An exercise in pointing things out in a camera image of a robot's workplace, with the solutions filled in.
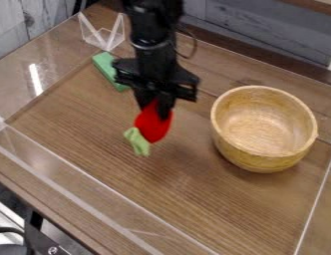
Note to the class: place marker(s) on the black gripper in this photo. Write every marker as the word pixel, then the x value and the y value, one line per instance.
pixel 157 83

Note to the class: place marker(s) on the red plush strawberry toy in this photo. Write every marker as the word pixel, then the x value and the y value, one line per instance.
pixel 149 130

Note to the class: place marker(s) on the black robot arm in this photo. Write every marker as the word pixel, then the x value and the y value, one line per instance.
pixel 154 23

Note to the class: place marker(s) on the green foam block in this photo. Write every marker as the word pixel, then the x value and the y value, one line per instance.
pixel 102 61

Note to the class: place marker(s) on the wooden bowl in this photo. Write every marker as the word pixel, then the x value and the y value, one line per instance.
pixel 263 128

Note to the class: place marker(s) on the clear acrylic corner bracket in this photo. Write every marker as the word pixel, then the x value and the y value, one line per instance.
pixel 104 38

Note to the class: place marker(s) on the black table frame bracket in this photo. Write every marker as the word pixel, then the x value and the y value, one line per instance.
pixel 38 242

